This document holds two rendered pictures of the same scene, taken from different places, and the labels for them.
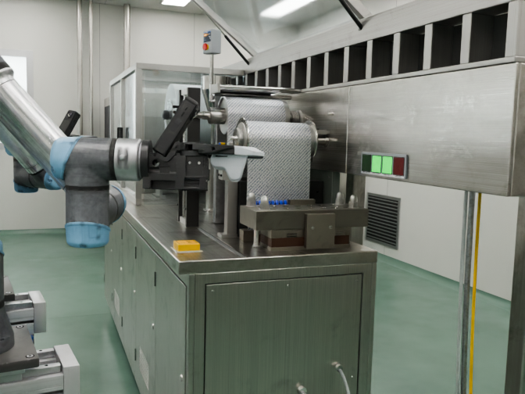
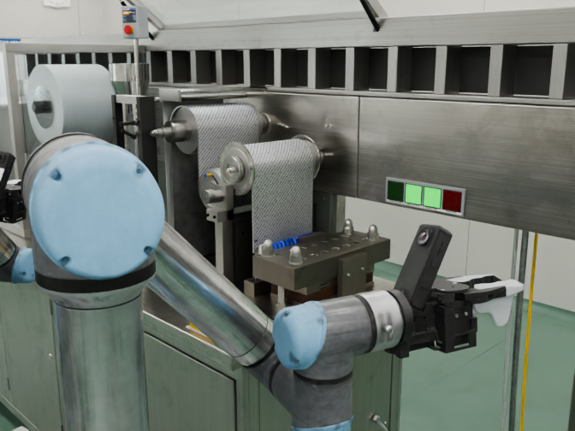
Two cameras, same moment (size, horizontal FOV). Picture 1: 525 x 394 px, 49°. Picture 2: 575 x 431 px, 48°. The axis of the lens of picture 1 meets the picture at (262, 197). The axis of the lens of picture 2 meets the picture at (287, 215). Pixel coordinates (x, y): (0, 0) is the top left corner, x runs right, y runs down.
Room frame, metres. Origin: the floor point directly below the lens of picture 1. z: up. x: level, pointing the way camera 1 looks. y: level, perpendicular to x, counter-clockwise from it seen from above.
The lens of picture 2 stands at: (0.35, 0.64, 1.54)
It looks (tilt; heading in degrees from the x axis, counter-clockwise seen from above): 14 degrees down; 337
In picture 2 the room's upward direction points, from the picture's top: straight up
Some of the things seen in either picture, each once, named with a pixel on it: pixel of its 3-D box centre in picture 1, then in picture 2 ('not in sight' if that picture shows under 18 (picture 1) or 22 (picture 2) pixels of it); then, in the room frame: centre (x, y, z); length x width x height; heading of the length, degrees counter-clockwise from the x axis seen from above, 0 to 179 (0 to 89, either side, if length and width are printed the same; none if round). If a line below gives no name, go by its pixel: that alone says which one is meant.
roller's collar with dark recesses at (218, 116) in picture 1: (216, 116); (177, 131); (2.23, 0.19, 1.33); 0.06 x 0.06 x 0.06; 21
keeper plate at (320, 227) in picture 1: (319, 231); (352, 274); (1.82, -0.19, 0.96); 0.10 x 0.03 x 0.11; 111
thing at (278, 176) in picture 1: (279, 179); (283, 214); (1.99, -0.06, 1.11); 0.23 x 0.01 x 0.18; 111
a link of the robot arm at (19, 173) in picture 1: (29, 175); not in sight; (1.85, 0.76, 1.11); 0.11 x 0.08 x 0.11; 54
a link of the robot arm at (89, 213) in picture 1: (90, 213); (316, 398); (1.03, 0.31, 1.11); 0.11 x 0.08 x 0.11; 3
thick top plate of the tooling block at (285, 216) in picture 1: (304, 216); (324, 256); (1.90, -0.14, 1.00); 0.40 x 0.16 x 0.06; 111
